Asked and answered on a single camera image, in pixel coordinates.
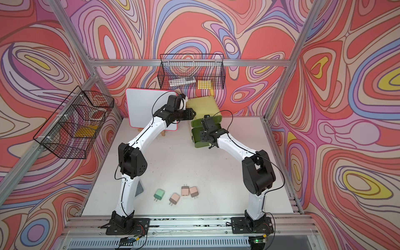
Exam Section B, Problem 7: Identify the yellow green drawer cabinet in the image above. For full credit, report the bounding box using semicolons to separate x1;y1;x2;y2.
186;96;221;119

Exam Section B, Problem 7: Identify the pink plug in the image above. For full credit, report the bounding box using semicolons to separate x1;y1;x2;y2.
181;185;190;196
189;186;199;198
169;193;181;205

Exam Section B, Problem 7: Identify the green plug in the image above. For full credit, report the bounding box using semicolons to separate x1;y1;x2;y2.
154;189;165;202

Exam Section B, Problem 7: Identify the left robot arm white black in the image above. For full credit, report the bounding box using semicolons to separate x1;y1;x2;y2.
111;93;196;220

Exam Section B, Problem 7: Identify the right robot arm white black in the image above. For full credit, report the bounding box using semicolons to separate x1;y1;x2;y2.
200;115;276;230

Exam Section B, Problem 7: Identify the yellow sponge in back basket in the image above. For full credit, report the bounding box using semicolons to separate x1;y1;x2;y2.
197;80;213;90

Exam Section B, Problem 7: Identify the grey remote in back basket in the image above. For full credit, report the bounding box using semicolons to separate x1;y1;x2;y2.
168;77;196;87

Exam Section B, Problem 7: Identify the pink framed whiteboard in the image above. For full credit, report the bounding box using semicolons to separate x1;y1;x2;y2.
126;89;178;129

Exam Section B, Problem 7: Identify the tape roll in left basket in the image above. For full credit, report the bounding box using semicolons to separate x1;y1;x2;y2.
86;108;105;121

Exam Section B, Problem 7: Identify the grey felt eraser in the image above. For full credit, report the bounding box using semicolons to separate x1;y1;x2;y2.
135;181;144;197

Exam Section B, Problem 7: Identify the yellow item in left basket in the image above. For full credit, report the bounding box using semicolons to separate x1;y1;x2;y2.
74;125;98;139

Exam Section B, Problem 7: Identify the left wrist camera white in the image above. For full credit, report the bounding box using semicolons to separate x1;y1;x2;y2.
179;93;188;110

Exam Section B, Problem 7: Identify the back black wire basket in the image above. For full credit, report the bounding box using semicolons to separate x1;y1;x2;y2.
157;53;226;90

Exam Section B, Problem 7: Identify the black wire basket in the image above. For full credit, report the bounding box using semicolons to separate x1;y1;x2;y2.
157;53;226;90
33;86;115;159

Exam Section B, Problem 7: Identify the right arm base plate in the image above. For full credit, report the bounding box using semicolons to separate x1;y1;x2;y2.
229;216;275;235

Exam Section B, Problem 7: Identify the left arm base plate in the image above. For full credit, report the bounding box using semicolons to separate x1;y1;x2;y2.
102;217;150;235

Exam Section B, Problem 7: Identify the left black wire basket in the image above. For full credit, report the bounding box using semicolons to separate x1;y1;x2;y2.
33;86;115;159

